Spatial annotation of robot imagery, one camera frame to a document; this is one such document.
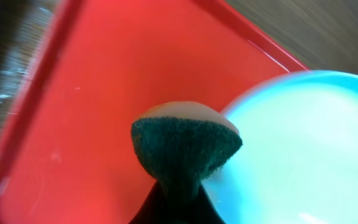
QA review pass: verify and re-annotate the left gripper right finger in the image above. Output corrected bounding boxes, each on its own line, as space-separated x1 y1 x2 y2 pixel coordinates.
191 185 225 224

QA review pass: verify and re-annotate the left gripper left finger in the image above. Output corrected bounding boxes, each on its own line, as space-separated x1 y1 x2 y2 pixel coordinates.
129 182 167 224

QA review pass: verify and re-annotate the green and orange sponge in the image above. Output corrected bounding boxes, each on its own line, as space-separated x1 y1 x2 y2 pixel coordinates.
131 101 242 202

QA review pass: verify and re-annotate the light blue plate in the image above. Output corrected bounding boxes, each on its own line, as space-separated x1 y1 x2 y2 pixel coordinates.
203 70 358 223

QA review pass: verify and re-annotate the red plastic tray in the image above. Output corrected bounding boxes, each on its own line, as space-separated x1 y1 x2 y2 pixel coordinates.
0 0 305 223

